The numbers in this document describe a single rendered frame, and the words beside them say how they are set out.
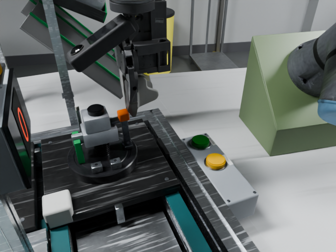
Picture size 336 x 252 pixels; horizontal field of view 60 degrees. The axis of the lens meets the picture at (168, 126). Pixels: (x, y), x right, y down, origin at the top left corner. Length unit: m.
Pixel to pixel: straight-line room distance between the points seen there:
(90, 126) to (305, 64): 0.54
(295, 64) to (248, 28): 3.17
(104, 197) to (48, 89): 0.71
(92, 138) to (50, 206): 0.14
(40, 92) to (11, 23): 2.62
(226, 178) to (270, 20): 3.58
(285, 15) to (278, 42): 3.29
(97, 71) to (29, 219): 0.38
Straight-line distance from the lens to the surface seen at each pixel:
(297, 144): 0.85
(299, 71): 0.82
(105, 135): 0.56
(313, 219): 0.71
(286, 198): 0.73
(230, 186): 0.58
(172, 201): 0.56
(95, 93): 1.10
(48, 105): 1.08
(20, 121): 0.32
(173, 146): 0.66
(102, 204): 0.54
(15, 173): 0.29
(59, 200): 0.53
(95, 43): 0.47
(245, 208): 0.58
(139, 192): 0.54
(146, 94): 0.54
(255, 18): 3.98
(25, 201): 0.58
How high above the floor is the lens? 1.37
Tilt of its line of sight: 35 degrees down
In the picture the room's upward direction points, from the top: straight up
